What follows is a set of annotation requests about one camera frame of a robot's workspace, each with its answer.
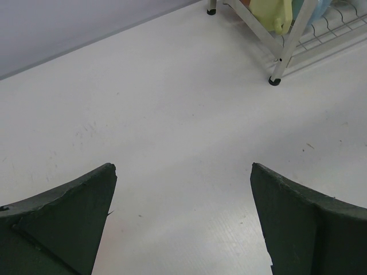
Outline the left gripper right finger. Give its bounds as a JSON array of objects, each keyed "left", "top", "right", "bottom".
[{"left": 250, "top": 163, "right": 366, "bottom": 274}]

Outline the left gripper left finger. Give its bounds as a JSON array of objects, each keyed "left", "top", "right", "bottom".
[{"left": 1, "top": 163, "right": 117, "bottom": 274}]

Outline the pale yellow mug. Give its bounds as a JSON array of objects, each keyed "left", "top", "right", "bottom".
[{"left": 249, "top": 0, "right": 292, "bottom": 35}]

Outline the light blue mug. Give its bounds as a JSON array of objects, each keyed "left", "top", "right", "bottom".
[{"left": 307, "top": 0, "right": 332, "bottom": 25}]

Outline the steel dish rack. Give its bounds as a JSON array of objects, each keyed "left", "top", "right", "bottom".
[{"left": 223, "top": 1, "right": 366, "bottom": 86}]

